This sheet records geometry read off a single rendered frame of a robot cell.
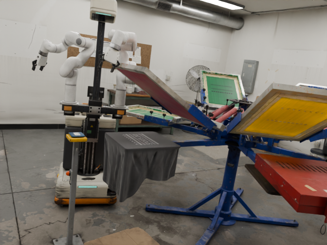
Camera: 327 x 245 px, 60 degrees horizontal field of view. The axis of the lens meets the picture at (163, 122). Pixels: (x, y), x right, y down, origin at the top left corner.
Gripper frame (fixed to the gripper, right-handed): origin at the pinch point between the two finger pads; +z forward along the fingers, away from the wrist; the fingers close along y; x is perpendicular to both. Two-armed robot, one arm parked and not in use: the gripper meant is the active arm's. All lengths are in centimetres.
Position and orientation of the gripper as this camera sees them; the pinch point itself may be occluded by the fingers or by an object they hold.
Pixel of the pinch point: (106, 68)
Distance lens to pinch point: 210.6
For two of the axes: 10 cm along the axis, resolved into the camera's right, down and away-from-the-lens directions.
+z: -3.7, 9.3, 0.4
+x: 5.2, 2.4, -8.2
